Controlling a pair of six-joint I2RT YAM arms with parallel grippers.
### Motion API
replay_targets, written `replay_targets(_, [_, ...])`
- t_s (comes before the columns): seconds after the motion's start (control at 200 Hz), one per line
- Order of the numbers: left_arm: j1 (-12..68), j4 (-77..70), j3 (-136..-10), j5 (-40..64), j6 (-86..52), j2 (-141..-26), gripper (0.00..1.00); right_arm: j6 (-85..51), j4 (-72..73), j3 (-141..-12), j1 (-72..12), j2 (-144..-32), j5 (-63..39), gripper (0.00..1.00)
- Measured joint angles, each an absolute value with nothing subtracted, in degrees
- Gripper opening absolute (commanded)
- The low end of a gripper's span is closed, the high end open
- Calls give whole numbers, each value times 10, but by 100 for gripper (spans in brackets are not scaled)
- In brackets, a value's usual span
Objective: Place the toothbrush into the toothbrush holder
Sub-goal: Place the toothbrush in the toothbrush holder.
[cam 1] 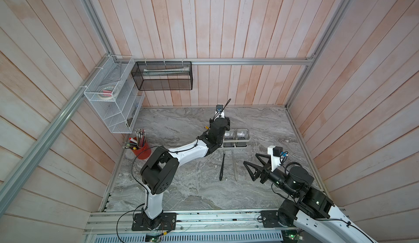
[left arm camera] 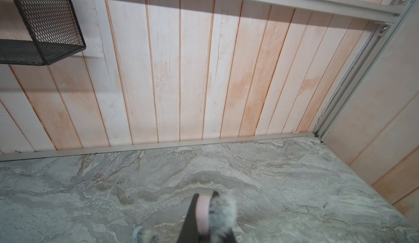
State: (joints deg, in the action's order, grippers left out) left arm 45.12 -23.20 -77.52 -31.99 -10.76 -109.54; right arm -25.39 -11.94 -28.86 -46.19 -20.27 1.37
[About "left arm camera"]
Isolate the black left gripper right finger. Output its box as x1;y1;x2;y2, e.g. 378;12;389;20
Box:
211;191;237;243

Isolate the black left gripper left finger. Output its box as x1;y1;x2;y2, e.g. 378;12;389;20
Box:
177;193;200;243

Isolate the pink toothbrush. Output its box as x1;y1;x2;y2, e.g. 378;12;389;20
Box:
195;195;237;243

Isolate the light blue toothbrush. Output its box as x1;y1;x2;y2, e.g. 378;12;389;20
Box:
132;226;160;243

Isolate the black wire mesh basket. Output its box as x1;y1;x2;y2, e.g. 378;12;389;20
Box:
1;0;86;66

